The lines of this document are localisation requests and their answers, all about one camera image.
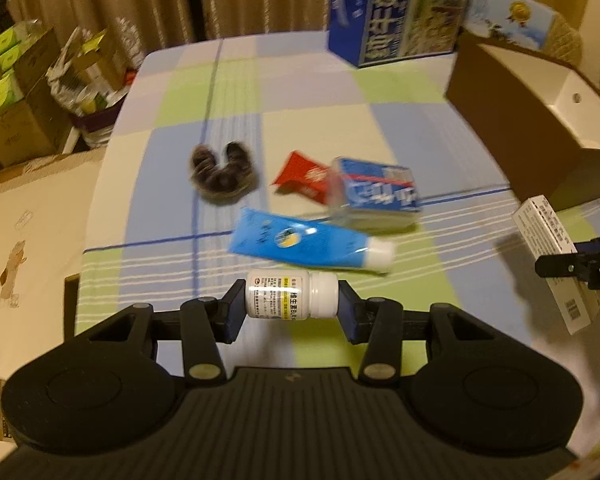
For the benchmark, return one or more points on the red snack packet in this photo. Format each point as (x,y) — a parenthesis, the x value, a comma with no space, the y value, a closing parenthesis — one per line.
(303,176)

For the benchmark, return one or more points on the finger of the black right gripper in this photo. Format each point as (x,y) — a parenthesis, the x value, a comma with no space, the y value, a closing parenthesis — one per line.
(562,266)

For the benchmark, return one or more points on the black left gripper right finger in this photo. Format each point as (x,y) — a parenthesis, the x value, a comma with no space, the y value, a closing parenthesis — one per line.
(378,323)

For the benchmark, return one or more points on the white medicine box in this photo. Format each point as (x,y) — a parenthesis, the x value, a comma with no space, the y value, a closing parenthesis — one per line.
(544,235)

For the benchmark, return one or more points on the white pill bottle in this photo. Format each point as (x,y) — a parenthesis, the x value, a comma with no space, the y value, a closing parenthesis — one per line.
(291,295)

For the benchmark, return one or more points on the brown cardboard storage box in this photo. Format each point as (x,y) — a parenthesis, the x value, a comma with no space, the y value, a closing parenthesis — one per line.
(538,117)

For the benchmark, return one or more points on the plaid bed sheet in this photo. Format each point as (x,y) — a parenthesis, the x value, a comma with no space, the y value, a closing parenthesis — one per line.
(151,238)

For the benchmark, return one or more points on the dark blue milk carton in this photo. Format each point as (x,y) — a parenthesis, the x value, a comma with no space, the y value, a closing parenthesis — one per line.
(372,32)

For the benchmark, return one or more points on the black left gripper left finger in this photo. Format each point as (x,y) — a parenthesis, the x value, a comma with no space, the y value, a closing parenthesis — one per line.
(205,323)

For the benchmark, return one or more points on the cream cartoon blanket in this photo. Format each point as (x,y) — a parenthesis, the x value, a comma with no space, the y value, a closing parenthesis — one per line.
(44,206)

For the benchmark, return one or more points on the blue toothpaste tube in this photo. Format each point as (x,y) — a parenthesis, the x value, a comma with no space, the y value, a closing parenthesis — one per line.
(310,243)

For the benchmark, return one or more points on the dark brown velvet scrunchie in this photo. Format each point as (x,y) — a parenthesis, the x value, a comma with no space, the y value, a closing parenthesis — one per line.
(223,184)

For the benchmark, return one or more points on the cardboard box with green tissues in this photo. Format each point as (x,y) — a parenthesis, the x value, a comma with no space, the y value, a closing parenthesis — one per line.
(32,123)

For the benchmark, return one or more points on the light blue milk carton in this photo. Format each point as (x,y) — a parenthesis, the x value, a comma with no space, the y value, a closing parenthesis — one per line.
(525,23)

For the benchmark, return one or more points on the open small cardboard box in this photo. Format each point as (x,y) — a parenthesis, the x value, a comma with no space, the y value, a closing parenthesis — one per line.
(87,76)

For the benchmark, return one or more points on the beige quilted chair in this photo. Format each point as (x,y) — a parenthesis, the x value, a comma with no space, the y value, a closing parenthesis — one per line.
(563,42)

